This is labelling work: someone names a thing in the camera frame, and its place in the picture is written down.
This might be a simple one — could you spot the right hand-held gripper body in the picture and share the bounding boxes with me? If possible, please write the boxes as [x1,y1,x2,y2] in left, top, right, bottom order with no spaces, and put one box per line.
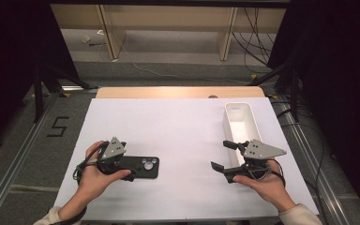
[237,139,288,182]

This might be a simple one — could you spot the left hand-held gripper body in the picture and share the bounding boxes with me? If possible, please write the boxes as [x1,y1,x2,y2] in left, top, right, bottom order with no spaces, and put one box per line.
[96,136,128,176]

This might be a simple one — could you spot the black smartphone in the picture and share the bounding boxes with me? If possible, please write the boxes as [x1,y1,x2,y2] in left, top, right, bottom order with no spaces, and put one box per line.
[118,156,160,180]

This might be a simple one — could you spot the white rectangular plastic bin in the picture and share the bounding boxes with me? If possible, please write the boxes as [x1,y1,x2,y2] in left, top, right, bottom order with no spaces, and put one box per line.
[222,102,263,169]

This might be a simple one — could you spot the person's left hand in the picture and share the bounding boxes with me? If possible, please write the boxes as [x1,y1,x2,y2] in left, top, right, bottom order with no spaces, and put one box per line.
[74,140,132,204]

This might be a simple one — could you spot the person's right hand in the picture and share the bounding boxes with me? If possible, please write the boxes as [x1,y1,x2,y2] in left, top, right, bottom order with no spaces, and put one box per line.
[232,158,296,214]

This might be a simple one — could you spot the white table board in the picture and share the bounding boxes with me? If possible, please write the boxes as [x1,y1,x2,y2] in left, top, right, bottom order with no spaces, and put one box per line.
[53,97,320,221]

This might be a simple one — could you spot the black metal stand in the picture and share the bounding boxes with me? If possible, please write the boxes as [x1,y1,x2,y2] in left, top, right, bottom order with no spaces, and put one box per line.
[247,57,302,124]
[32,60,99,124]

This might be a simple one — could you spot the black curtain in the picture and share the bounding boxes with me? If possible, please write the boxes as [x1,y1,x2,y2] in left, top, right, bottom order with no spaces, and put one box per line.
[266,0,360,219]
[0,0,80,155]

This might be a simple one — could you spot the light wooden shelf unit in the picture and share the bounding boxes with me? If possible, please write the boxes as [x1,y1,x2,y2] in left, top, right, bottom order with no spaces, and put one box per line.
[50,3,287,62]

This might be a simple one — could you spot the left hand-held gripper cable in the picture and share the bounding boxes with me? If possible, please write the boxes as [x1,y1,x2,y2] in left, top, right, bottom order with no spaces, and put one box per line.
[51,142,111,225]

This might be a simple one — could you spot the aluminium floor rail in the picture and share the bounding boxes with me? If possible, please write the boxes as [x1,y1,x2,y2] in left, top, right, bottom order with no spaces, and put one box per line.
[275,102,354,225]
[0,93,61,225]

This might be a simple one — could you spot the black floor cable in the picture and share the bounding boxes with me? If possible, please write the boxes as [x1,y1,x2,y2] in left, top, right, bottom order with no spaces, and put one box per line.
[276,99,326,225]

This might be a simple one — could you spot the bundle of black hanging cables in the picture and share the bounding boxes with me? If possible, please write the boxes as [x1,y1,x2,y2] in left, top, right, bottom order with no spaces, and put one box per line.
[231,7,278,74]

